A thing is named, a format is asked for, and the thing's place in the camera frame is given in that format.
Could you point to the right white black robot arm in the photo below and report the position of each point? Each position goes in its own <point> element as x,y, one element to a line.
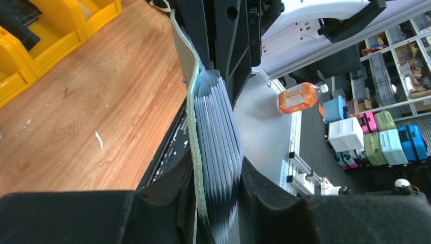
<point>335,21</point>

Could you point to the left yellow plastic bin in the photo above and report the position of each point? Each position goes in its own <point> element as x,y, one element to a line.
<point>16,72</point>

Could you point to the black floral blanket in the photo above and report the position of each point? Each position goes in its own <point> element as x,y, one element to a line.
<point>162,5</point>

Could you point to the background storage shelf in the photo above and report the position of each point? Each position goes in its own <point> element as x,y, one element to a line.
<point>394,72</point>

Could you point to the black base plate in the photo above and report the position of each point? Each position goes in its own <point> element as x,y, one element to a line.
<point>171,149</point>

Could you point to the right yellow plastic bin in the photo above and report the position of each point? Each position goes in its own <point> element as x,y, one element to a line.
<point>95,14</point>

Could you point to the orange drink bottle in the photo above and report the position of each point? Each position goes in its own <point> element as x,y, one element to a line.
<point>300,97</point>

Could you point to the middle yellow plastic bin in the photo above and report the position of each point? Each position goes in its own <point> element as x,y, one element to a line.
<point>59,35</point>

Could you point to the green leather card holder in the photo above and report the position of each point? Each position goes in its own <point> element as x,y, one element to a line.
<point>216,146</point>

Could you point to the aluminium frame rail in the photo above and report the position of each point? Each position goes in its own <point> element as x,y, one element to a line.
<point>277,152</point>

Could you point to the black cards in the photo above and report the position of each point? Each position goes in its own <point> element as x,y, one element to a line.
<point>16,17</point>

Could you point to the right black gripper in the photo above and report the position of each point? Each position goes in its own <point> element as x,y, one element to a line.
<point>240,26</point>

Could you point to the yellow plastic bin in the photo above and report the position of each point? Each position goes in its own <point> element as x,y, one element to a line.
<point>16,72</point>
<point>95,14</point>
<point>59,35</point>

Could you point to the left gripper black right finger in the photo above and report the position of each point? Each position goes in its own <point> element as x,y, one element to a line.
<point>269,214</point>

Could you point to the colourful suitcases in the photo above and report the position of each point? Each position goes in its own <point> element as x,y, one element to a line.
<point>367,139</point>

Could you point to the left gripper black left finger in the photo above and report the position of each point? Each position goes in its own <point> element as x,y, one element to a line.
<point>162,212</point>

